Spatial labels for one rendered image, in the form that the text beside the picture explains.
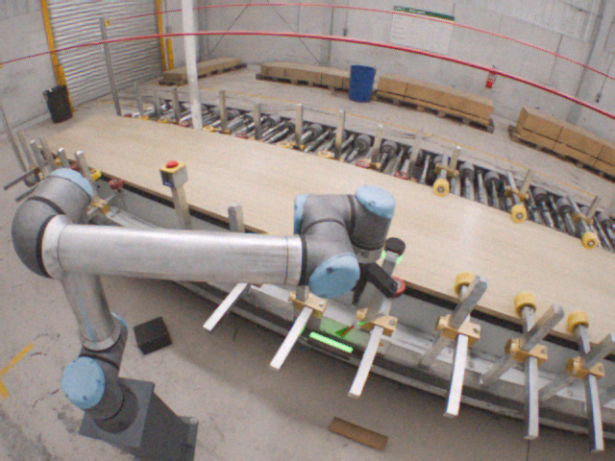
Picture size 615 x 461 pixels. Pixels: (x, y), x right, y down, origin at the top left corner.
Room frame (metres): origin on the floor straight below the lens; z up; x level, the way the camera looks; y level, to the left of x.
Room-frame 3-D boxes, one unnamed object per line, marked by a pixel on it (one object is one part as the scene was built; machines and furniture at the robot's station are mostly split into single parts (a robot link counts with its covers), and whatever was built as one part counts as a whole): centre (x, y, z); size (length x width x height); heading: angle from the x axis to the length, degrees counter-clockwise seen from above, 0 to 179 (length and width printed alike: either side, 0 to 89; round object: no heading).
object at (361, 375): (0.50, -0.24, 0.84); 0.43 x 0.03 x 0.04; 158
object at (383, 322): (0.56, -0.25, 0.85); 0.13 x 0.06 x 0.05; 68
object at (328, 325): (0.56, -0.19, 0.75); 0.26 x 0.01 x 0.10; 68
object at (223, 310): (0.69, 0.22, 0.83); 0.43 x 0.03 x 0.04; 158
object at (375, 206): (0.53, -0.14, 1.30); 0.10 x 0.09 x 0.12; 100
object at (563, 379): (0.29, -0.92, 0.89); 0.03 x 0.03 x 0.48; 68
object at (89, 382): (0.23, 0.66, 0.79); 0.17 x 0.15 x 0.18; 10
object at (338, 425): (0.37, -0.33, 0.04); 0.30 x 0.08 x 0.08; 68
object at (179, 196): (0.86, 0.48, 0.93); 0.05 x 0.05 x 0.45; 68
